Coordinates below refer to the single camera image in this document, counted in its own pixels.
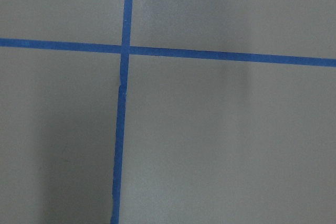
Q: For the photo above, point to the brown paper table mat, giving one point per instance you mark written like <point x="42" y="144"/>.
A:
<point x="167" y="111"/>

